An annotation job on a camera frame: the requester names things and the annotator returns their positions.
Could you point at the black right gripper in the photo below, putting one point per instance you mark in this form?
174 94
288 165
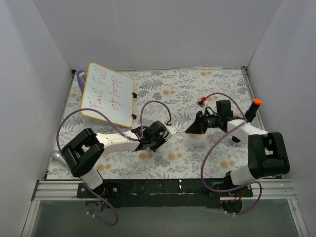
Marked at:
201 123

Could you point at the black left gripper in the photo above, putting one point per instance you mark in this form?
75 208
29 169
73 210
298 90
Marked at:
159 138

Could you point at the yellow framed whiteboard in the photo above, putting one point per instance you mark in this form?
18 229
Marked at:
110 93

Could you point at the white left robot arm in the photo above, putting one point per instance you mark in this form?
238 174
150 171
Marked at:
82 153

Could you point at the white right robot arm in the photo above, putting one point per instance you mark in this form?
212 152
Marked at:
266 156

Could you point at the floral patterned tablecloth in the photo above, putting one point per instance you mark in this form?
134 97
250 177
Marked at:
168 97

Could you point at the black orange-tipped flashlight on stand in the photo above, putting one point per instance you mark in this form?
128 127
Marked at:
245 129

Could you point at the purple metronome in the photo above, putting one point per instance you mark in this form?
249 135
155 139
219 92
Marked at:
81 79

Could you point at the silver microphone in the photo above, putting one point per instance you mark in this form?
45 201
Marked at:
55 155

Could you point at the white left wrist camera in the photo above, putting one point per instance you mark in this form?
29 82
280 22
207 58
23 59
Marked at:
171 130

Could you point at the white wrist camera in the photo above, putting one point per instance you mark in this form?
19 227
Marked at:
171 130
203 104

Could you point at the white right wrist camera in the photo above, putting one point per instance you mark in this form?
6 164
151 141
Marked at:
203 104

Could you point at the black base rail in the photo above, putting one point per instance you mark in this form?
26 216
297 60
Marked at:
163 192

